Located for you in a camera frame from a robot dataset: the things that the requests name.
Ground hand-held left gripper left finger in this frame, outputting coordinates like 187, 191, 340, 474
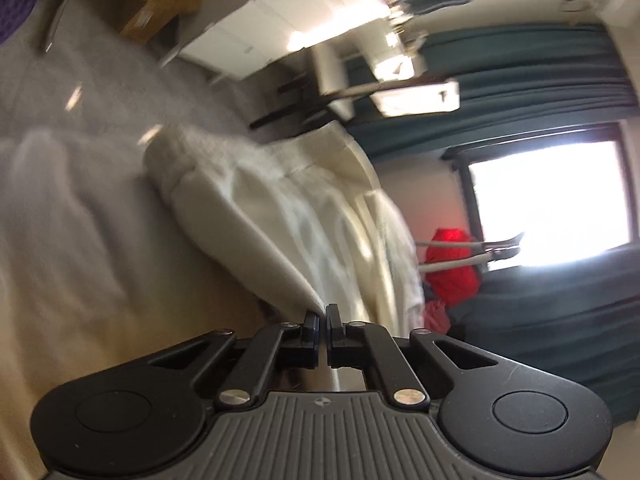
145, 311, 321, 408

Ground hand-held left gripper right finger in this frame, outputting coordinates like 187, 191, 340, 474
326, 304, 506, 407

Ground cream sweatpants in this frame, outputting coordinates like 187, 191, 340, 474
142, 122, 426, 333

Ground red cloth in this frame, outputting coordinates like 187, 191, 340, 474
425, 227, 481, 306

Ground garment steamer stand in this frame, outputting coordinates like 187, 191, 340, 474
417, 232, 526, 267

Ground teal curtain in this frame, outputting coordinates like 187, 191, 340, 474
445, 247, 640, 426
345, 25, 631, 146

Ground dark framed window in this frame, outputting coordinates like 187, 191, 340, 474
442, 122, 640, 271

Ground white chest of drawers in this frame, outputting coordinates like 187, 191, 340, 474
180, 0, 371, 81

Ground white chair with black frame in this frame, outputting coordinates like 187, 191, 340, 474
250, 42, 461, 131

